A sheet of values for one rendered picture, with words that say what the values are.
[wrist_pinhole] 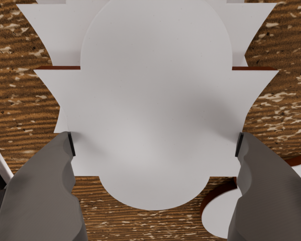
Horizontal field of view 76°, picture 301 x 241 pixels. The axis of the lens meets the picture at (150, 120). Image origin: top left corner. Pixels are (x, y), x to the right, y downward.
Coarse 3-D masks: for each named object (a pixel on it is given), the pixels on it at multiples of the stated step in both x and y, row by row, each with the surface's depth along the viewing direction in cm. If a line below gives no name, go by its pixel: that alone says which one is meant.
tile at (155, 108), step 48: (144, 0) 9; (192, 0) 9; (96, 48) 10; (144, 48) 10; (192, 48) 10; (96, 96) 11; (144, 96) 11; (192, 96) 11; (240, 96) 11; (96, 144) 13; (144, 144) 13; (192, 144) 13; (144, 192) 15; (192, 192) 15
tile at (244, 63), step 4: (36, 0) 10; (40, 0) 10; (44, 0) 10; (48, 0) 10; (52, 0) 10; (56, 0) 10; (60, 0) 10; (64, 0) 10; (228, 0) 10; (232, 0) 10; (236, 0) 10; (240, 0) 10; (244, 0) 10; (244, 56) 12; (244, 60) 12; (244, 64) 12
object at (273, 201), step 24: (240, 144) 11; (264, 144) 10; (240, 168) 9; (264, 168) 8; (288, 168) 8; (264, 192) 7; (288, 192) 7; (240, 216) 6; (264, 216) 6; (288, 216) 6; (240, 240) 6; (264, 240) 6; (288, 240) 6
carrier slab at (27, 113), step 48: (0, 0) 11; (288, 0) 11; (0, 48) 13; (288, 48) 13; (0, 96) 14; (48, 96) 14; (288, 96) 14; (0, 144) 16; (288, 144) 16; (96, 192) 19; (96, 240) 23; (144, 240) 23; (192, 240) 23
